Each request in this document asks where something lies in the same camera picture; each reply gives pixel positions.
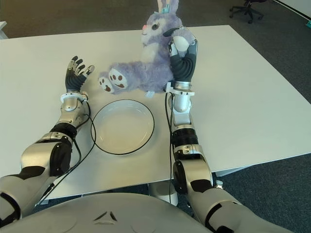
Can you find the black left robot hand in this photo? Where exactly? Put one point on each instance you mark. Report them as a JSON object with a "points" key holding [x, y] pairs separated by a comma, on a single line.
{"points": [[74, 81]]}

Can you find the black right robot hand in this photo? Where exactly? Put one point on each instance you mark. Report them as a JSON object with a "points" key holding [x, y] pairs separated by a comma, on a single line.
{"points": [[183, 68]]}

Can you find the purple plush bunny doll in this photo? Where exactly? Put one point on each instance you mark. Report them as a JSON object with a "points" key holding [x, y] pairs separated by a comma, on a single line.
{"points": [[153, 70]]}

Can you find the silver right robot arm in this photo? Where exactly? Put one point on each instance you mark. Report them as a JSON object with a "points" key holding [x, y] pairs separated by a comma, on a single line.
{"points": [[194, 167]]}

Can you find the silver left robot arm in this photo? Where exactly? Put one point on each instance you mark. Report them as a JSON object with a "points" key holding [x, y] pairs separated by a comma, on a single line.
{"points": [[69, 106]]}

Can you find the white plate black rim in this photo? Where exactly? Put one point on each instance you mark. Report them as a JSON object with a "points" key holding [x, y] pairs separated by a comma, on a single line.
{"points": [[121, 128]]}

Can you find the black office chair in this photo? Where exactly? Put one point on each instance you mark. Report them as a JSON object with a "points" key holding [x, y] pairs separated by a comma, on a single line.
{"points": [[247, 11]]}

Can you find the white side desk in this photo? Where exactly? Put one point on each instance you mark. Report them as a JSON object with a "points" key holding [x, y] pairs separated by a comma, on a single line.
{"points": [[3, 30]]}

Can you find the white table leg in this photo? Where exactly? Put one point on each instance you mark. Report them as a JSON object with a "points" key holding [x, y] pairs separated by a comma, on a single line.
{"points": [[160, 191]]}

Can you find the teal object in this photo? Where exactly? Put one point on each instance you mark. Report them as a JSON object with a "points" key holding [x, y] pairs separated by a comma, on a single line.
{"points": [[309, 24]]}

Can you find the grey robot torso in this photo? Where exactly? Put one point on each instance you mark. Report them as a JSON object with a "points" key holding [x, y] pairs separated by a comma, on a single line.
{"points": [[109, 213]]}

